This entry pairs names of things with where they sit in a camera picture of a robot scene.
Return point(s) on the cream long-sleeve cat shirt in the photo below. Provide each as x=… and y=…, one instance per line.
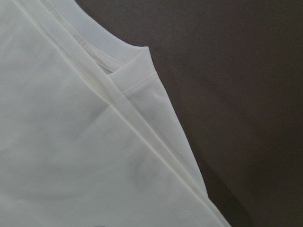
x=88, y=135

